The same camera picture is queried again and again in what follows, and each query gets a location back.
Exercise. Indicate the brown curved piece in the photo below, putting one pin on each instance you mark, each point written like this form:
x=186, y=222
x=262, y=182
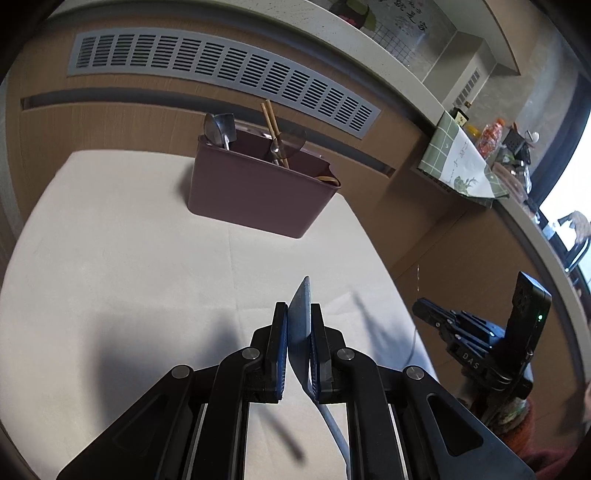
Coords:
x=327, y=177

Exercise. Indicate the long grey vent grille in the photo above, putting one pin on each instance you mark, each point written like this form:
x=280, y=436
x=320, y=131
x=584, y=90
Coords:
x=221, y=69

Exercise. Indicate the grid-patterned board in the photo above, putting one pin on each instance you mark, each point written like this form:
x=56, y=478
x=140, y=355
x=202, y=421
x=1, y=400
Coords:
x=406, y=27

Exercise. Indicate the black device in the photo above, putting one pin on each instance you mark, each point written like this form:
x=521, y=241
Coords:
x=517, y=143

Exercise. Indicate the white printed paper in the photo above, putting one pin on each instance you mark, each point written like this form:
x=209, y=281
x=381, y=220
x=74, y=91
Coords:
x=466, y=166

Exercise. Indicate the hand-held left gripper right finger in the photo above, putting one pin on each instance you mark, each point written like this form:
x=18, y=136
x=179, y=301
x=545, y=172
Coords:
x=318, y=360

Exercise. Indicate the small wall vent grille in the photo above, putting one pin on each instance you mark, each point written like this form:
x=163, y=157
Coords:
x=467, y=85

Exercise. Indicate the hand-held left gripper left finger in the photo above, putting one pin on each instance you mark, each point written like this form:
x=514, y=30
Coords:
x=278, y=350

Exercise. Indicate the green checkered cloth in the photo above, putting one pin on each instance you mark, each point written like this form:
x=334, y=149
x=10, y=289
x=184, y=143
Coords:
x=434, y=152

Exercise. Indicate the person's patterned clothing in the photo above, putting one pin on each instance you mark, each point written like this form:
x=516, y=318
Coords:
x=531, y=438

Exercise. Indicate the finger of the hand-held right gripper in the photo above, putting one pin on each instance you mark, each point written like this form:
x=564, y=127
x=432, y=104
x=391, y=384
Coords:
x=431, y=323
x=436, y=310

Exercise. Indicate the shovel-shaped metal spoon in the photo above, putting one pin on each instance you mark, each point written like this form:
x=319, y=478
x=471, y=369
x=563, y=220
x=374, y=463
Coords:
x=227, y=131

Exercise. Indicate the purple utensil container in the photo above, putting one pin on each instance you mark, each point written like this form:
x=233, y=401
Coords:
x=258, y=194

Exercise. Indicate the orange bottle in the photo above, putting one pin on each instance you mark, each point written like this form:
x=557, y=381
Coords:
x=490, y=136

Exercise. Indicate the grey metal fork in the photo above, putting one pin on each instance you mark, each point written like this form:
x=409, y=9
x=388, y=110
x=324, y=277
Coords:
x=300, y=323

